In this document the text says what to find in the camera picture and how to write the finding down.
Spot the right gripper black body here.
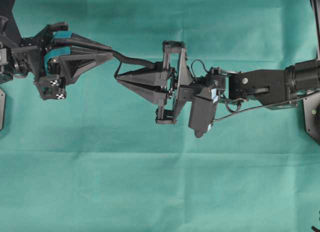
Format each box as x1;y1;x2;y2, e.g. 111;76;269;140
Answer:
155;40;227;124

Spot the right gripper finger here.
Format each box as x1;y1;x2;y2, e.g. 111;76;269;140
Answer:
116;62;170;86
118;79;168;105

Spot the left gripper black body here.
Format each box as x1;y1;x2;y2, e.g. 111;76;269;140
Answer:
10;22;70;100

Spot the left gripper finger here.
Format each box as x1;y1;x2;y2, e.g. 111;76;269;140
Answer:
44;46;113;85
53;31;112;51

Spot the black velcro strap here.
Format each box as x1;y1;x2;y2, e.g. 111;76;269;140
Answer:
109;49;163;79

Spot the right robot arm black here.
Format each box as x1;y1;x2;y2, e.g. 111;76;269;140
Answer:
114;41;320;130

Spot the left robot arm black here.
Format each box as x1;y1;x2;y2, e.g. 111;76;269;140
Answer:
0;17;113;100

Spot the green table cloth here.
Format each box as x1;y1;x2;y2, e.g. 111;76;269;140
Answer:
0;0;320;232

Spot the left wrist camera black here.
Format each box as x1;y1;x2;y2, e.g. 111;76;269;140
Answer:
0;0;22;50

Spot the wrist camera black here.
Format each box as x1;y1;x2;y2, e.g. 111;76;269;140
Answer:
188;87;219;138
0;0;22;50

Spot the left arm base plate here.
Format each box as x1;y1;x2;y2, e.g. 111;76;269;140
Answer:
0;89;6;130

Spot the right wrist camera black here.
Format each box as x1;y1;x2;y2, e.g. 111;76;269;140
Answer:
188;87;219;138

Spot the right camera black cable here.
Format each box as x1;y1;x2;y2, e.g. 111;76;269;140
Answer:
211;91;313;123

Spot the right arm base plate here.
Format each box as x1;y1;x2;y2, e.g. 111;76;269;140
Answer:
302;90;320;144

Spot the black cable top right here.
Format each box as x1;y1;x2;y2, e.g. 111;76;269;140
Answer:
307;0;320;60

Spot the black cable bottom right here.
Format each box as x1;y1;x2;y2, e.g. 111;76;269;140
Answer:
310;210;320;232

